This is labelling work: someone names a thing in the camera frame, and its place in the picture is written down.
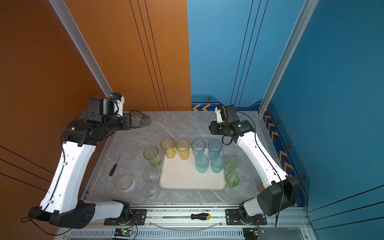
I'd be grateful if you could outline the blue tall glass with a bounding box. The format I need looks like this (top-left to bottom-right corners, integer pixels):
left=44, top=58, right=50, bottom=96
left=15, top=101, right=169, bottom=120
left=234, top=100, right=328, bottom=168
left=208, top=140, right=223, bottom=159

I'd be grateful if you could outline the grey smoked glass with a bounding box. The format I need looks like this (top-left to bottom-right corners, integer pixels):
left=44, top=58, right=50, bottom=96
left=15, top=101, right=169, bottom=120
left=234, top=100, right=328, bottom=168
left=129, top=110, right=152, bottom=129

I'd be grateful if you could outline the light blue glass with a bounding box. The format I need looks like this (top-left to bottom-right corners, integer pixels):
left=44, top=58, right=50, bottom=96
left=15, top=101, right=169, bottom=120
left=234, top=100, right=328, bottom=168
left=191, top=139, right=206, bottom=158

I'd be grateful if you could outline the teal glass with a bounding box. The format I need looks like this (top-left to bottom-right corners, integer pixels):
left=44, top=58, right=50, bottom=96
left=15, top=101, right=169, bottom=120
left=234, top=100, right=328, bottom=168
left=195, top=155, right=210, bottom=174
left=211, top=155, right=226, bottom=174

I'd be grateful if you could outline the yellow tall glass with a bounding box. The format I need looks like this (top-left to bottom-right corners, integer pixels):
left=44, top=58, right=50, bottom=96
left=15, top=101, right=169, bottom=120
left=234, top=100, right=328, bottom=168
left=176, top=139, right=191, bottom=161

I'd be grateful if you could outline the yellow ribbed glass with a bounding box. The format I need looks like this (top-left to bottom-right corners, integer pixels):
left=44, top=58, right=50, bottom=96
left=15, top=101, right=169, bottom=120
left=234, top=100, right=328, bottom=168
left=161, top=138, right=176, bottom=159

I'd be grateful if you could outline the clear glass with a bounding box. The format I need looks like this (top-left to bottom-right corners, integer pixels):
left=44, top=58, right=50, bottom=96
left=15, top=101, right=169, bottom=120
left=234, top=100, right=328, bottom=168
left=142, top=170, right=159, bottom=183
left=142, top=182, right=160, bottom=200

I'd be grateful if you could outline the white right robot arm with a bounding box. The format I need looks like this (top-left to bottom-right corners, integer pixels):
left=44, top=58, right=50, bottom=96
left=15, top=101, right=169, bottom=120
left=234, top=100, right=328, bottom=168
left=209, top=104, right=300, bottom=224

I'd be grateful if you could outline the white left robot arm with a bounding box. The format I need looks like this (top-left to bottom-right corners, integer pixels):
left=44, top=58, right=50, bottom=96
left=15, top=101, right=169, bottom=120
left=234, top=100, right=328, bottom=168
left=22, top=93, right=132, bottom=229

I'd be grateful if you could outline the cream rectangular tray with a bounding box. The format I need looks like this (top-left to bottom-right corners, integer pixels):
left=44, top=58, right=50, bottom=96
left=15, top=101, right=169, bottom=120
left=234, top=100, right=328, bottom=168
left=160, top=151, right=226, bottom=190

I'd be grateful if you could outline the pale green glass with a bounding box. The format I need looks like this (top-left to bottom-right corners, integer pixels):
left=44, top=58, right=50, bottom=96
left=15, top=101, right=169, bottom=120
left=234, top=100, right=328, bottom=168
left=224, top=155, right=239, bottom=173

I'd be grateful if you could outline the green short glass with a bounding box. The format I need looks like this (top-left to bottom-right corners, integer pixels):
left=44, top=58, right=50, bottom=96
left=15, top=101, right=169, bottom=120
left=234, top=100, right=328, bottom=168
left=225, top=172, right=240, bottom=188

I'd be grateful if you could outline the black marker pen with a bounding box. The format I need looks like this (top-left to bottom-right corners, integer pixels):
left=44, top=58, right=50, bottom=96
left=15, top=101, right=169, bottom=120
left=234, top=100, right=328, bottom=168
left=109, top=155, right=121, bottom=177

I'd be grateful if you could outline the brown bottle black cap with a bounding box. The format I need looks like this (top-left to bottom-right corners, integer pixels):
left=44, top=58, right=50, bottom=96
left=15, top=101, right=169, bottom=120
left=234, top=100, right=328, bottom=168
left=257, top=184, right=266, bottom=193

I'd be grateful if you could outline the tape roll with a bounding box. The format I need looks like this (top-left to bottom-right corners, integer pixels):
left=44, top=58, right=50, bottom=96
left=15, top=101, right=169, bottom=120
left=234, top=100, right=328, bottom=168
left=117, top=175, right=136, bottom=193

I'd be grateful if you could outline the black yellow screwdriver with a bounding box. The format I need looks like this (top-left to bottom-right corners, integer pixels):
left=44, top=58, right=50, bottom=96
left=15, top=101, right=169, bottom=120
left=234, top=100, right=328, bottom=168
left=163, top=213, right=211, bottom=221

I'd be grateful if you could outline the right green circuit board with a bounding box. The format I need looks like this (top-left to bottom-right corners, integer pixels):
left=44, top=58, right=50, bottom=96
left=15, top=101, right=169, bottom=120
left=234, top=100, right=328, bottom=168
left=243, top=228, right=265, bottom=240

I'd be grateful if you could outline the green circuit board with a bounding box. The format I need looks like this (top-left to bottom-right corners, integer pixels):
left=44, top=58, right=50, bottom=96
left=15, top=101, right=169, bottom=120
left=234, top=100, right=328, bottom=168
left=243, top=228, right=265, bottom=240
left=114, top=228, right=135, bottom=238

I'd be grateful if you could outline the left green circuit board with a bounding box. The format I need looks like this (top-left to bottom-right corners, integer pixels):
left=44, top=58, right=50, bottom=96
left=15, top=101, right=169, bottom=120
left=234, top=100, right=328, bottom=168
left=114, top=228, right=135, bottom=238

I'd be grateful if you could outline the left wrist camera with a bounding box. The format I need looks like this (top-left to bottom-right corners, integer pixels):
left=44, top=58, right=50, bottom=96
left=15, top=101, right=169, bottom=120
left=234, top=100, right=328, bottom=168
left=111, top=93, right=125, bottom=117

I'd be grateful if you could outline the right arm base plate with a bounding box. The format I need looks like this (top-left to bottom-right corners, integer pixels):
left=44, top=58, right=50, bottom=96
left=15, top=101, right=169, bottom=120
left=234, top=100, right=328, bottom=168
left=225, top=208, right=267, bottom=226

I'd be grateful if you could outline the clear cable on rail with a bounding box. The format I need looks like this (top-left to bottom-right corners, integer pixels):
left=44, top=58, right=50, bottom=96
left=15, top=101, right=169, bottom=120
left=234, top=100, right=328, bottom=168
left=147, top=220, right=224, bottom=232

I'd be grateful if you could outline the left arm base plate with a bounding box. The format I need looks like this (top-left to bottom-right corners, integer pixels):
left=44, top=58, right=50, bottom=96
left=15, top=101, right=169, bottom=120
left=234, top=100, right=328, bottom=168
left=104, top=209, right=147, bottom=226

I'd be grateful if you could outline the aluminium front rail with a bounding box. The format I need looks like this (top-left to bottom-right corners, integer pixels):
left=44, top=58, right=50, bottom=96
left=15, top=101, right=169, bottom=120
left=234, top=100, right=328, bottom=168
left=56, top=204, right=317, bottom=240

